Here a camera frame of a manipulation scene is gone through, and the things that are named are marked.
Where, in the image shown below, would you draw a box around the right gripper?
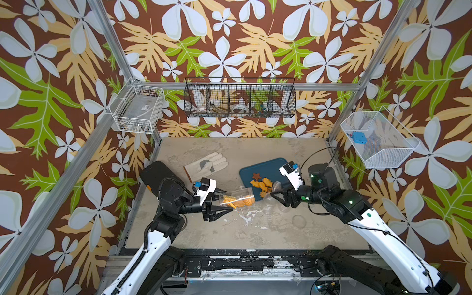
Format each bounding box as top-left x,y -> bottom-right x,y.
270,179 -> 328,208

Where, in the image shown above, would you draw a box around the clear cookie jar back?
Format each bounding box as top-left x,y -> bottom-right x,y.
219,188 -> 255,209

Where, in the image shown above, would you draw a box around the white mesh basket right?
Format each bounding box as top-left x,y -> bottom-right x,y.
340,107 -> 420,170

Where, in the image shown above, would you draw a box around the blue object in basket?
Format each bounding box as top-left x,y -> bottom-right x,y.
350,131 -> 368,145

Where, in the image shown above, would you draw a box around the orange cookies on tray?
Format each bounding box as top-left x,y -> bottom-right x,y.
250,173 -> 273,199

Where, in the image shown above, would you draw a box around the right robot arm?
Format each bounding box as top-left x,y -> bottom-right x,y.
271,162 -> 457,295

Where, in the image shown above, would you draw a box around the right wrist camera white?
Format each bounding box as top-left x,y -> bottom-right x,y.
279,161 -> 304,191

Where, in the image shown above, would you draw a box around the black hard case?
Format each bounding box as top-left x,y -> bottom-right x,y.
140,161 -> 182,197

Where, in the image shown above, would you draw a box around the white wire basket left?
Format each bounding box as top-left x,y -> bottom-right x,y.
109,79 -> 166,135

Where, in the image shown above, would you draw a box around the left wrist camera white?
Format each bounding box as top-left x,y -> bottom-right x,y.
194,178 -> 216,205

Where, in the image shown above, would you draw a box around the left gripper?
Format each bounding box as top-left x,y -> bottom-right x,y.
175,186 -> 231,221

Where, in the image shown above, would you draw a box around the white work glove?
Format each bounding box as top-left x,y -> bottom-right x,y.
184,152 -> 229,183

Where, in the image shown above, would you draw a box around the black wire basket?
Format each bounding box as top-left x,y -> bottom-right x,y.
183,77 -> 297,118

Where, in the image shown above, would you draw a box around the clear cookie jar front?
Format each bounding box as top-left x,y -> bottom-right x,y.
263,194 -> 278,215

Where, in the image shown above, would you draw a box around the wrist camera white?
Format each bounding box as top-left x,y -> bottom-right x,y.
194,178 -> 216,205
279,161 -> 304,191

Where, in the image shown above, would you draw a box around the clear cookie jar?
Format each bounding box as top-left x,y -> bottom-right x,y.
277,204 -> 291,213
219,188 -> 255,209
263,194 -> 278,215

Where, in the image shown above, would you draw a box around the teal plastic tray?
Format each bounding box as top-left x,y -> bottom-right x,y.
239,157 -> 291,202

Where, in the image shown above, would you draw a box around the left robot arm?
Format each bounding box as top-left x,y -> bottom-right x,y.
102,177 -> 232,295

